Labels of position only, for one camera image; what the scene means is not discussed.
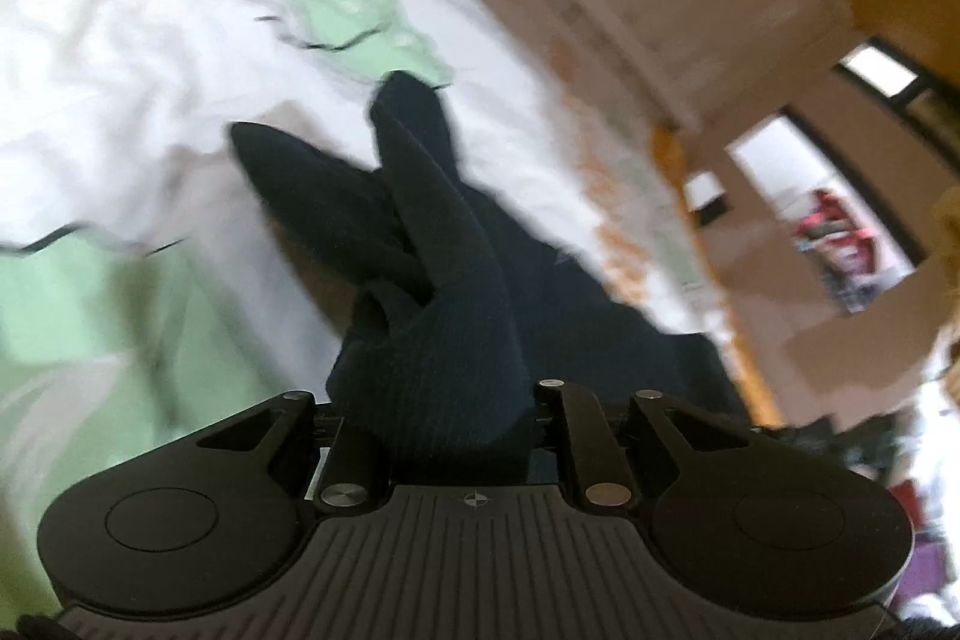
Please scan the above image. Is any black hooded sweatshirt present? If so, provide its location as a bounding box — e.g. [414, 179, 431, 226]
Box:
[229, 71, 747, 486]

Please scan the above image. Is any red clothing pile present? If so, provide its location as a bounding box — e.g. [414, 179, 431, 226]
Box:
[794, 188, 878, 314]

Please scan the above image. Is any white leaf-patterned bed sheet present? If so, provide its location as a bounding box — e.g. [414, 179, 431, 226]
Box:
[0, 0, 783, 619]

